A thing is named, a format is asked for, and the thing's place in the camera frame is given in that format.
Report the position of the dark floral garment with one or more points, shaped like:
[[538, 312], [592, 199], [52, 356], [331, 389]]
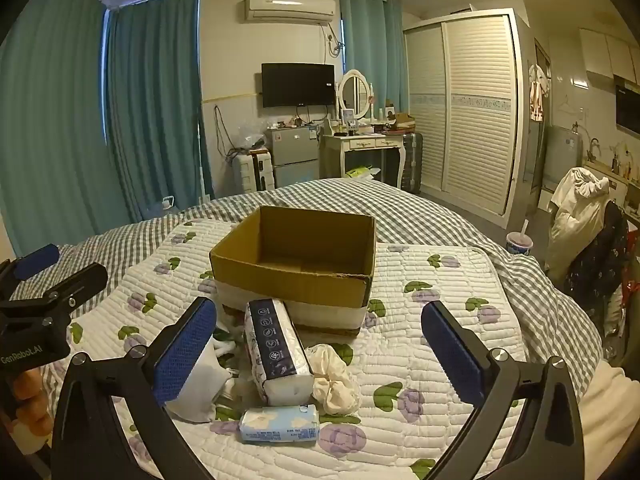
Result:
[[597, 265]]

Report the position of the white fleece cloth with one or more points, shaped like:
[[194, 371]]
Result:
[[612, 410]]

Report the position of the white louvred wardrobe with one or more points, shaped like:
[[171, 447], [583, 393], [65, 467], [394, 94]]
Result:
[[475, 110]]

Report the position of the small blue tissue pack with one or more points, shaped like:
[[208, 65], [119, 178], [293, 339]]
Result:
[[280, 424]]

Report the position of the white dressing table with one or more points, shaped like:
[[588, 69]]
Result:
[[365, 144]]

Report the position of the narrow teal curtain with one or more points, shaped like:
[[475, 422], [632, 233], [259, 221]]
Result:
[[372, 45]]

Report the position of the oval white vanity mirror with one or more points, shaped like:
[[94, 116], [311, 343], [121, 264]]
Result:
[[355, 92]]

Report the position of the wide teal curtain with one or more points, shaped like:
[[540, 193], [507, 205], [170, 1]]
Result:
[[50, 120]]

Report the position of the clear plastic bag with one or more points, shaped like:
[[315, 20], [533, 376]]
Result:
[[251, 137]]

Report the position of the cardboard box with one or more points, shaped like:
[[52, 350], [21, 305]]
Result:
[[300, 285]]

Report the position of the white air conditioner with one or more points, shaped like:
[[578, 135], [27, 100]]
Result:
[[290, 8]]

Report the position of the small silver fridge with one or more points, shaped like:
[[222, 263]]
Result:
[[292, 157]]

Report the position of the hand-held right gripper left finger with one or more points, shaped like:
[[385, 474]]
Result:
[[184, 352]]

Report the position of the grey checked bed sheet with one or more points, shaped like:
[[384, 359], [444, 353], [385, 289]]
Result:
[[425, 215]]

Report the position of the drink cup with straw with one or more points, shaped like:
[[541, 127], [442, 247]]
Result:
[[519, 244]]

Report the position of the white floral quilted blanket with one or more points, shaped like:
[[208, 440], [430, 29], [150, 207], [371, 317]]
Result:
[[415, 305]]

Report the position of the green and white bag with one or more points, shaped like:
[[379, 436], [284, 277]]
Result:
[[361, 173]]

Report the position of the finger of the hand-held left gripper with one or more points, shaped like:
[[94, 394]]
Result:
[[36, 261], [80, 285]]

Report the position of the white jacket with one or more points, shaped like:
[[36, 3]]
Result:
[[580, 210]]

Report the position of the large white tissue pack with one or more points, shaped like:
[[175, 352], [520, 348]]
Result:
[[275, 350]]

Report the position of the white ribbed suitcase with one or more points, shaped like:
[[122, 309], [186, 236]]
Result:
[[252, 172]]

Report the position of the hanging pale garment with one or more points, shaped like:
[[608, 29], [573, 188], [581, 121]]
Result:
[[539, 92]]

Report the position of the white wall cabinets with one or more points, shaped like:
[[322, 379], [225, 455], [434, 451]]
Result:
[[607, 52]]

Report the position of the black range hood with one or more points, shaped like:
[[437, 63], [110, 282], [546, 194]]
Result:
[[627, 105]]

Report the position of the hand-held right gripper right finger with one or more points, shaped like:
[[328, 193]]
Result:
[[452, 352]]

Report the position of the dark hard suitcase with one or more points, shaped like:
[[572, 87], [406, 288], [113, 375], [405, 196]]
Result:
[[412, 162]]

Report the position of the person's left hand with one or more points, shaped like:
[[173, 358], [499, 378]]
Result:
[[32, 405]]

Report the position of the black flat television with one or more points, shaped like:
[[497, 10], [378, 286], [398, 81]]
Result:
[[297, 85]]

